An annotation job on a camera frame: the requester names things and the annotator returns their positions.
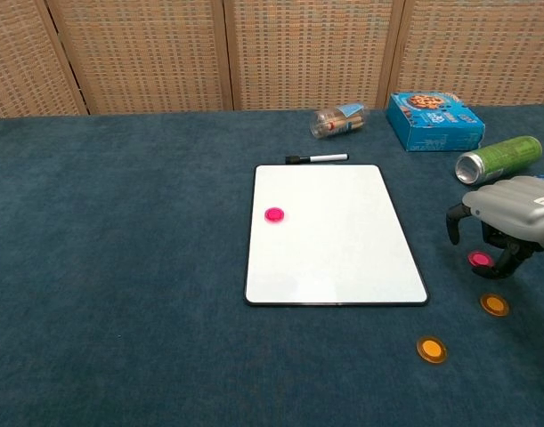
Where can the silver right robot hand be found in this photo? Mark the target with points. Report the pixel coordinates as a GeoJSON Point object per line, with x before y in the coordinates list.
{"type": "Point", "coordinates": [516, 209]}

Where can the red round magnet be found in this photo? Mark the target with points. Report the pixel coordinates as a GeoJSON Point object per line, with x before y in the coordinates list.
{"type": "Point", "coordinates": [478, 259]}
{"type": "Point", "coordinates": [273, 215]}

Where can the yellow round magnet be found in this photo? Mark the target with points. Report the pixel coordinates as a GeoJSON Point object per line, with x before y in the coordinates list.
{"type": "Point", "coordinates": [494, 304]}
{"type": "Point", "coordinates": [432, 349]}

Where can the green drink can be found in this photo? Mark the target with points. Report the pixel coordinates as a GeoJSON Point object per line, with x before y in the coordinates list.
{"type": "Point", "coordinates": [503, 158]}

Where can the light blue cookie box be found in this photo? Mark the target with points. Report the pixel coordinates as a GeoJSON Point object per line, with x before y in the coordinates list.
{"type": "Point", "coordinates": [436, 122]}

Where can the white magnetic whiteboard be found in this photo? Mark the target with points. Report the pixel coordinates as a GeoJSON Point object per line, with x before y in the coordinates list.
{"type": "Point", "coordinates": [334, 240]}

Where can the clear plastic snack jar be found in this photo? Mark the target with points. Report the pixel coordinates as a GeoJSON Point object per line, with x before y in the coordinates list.
{"type": "Point", "coordinates": [343, 122]}

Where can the white marker with black cap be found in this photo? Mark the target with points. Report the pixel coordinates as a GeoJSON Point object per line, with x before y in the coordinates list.
{"type": "Point", "coordinates": [325, 158]}

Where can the woven bamboo folding screen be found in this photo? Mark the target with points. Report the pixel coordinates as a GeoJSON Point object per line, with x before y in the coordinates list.
{"type": "Point", "coordinates": [298, 53]}

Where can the dark teal table mat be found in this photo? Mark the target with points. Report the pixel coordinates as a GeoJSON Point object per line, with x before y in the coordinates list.
{"type": "Point", "coordinates": [120, 267]}

